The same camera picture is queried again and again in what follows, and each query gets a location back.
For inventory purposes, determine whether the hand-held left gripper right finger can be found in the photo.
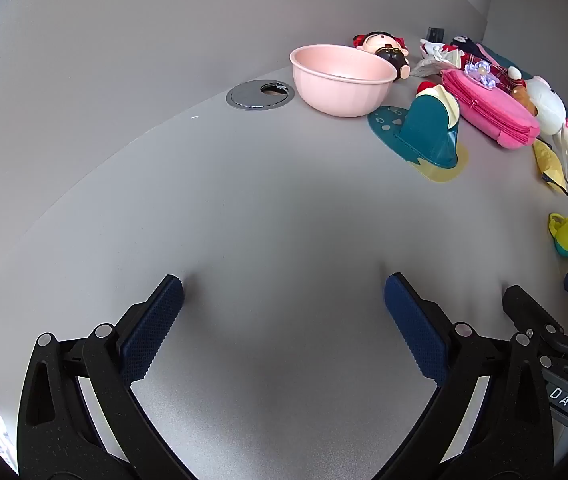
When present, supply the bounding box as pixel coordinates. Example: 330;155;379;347
376;272;558;480

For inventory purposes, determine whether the pink plastic bowl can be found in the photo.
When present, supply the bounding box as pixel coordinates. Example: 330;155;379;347
289;44;399;119

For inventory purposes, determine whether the yellow wrapper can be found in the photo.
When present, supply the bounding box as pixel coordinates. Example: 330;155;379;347
532;138;568;197

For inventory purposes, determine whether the doll figurine with red bows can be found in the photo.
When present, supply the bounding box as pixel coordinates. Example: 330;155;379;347
353;31;411;81

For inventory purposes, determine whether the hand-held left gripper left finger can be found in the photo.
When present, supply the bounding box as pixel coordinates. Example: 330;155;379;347
16;274;199;480

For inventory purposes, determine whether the teal plastic stand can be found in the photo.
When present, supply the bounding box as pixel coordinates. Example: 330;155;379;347
367;85;468;184

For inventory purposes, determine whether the pink pouch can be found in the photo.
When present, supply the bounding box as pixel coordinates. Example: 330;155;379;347
440;68;541;151

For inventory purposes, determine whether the silver cable grommet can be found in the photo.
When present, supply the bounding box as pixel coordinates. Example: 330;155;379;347
226;79;295;110

